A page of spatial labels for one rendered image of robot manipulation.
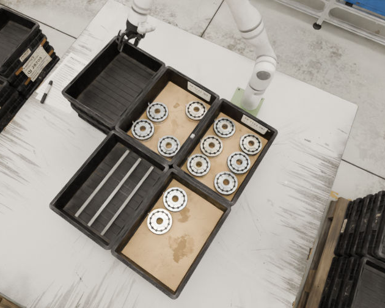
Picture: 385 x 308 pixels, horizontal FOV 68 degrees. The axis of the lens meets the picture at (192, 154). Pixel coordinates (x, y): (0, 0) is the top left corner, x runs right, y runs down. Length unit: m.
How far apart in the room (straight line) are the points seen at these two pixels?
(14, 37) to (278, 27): 2.15
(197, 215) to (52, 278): 0.68
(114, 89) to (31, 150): 0.51
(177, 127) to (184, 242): 0.52
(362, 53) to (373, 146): 0.91
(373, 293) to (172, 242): 1.21
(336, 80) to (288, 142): 1.36
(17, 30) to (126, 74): 1.04
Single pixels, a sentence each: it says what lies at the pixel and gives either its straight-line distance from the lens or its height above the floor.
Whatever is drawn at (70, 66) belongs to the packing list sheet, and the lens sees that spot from 1.77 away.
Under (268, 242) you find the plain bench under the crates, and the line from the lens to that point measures 1.41.
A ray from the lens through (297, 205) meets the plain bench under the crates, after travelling 1.48.
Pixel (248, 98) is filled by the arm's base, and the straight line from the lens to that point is 1.44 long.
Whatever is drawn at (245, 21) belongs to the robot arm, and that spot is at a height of 1.26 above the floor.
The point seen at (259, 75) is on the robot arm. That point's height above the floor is 1.03.
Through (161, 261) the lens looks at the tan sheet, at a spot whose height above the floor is 0.83.
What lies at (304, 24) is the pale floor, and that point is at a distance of 3.10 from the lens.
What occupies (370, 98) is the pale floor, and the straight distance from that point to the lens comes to 2.89.
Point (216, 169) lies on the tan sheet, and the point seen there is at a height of 0.83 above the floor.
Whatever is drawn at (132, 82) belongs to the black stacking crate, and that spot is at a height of 0.83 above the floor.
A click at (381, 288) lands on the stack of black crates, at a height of 0.38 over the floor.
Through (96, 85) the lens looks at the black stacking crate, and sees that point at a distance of 1.50.
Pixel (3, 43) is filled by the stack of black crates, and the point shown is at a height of 0.49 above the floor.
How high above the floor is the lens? 2.05
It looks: 70 degrees down
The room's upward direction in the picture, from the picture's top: 8 degrees clockwise
